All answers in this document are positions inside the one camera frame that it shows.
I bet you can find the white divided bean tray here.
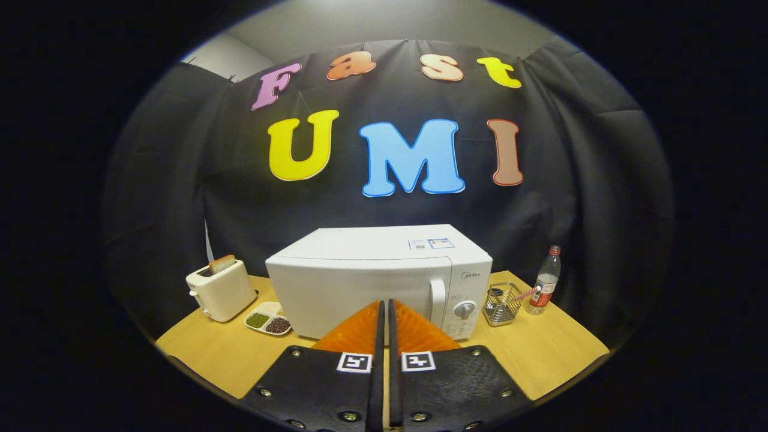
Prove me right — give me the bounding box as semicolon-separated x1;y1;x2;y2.
244;301;293;336

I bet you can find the white toaster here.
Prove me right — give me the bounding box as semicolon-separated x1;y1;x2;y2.
186;259;258;323

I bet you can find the metal wire basket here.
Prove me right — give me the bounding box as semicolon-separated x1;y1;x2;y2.
483;282;524;327

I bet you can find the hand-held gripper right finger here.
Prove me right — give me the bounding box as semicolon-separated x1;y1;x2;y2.
388;299;535;432

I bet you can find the white microwave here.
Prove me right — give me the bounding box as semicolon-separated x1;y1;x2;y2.
265;224;493;341

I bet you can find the black backdrop cloth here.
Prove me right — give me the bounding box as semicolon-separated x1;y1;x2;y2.
102;37;674;349

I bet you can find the clear bottle red label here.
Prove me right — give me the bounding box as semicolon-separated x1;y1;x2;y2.
527;245;562;315

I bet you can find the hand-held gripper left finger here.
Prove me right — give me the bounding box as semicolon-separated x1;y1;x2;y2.
240;299;385;432

